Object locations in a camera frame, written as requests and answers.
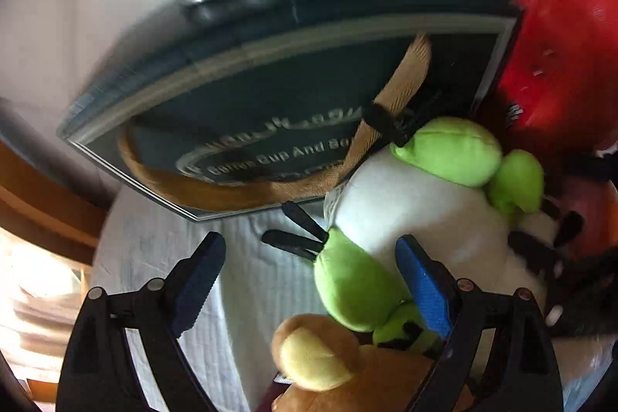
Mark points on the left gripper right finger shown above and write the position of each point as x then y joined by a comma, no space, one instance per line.
521,373

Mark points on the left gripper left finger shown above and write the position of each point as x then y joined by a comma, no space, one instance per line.
98,373

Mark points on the brown teddy bear plush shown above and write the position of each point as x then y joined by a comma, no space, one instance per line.
329,370

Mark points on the green white frog plush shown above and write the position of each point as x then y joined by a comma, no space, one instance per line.
475,209

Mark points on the red bear-shaped plastic case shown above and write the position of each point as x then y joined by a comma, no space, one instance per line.
558,90

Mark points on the dark green gift box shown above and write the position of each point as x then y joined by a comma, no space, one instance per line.
217,107

